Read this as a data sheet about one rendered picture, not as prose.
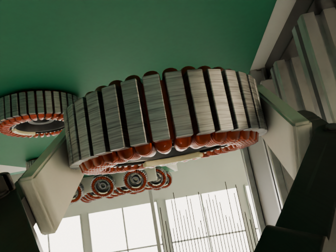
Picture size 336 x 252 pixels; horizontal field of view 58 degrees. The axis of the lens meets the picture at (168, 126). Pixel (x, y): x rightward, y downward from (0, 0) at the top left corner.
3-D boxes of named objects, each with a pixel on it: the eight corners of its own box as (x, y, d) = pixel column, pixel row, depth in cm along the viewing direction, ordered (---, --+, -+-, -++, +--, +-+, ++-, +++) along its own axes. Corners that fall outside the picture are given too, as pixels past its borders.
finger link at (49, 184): (56, 234, 14) (40, 237, 14) (90, 164, 20) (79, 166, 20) (32, 177, 13) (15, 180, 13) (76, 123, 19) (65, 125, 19)
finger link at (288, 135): (293, 124, 12) (312, 121, 12) (250, 86, 19) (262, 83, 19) (298, 189, 13) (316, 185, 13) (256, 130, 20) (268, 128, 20)
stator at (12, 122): (45, 79, 35) (47, 110, 34) (97, 102, 45) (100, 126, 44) (-30, 103, 38) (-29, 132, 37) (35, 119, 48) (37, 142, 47)
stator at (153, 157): (19, 89, 13) (27, 176, 12) (279, 38, 13) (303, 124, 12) (96, 131, 24) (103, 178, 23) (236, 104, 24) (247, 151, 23)
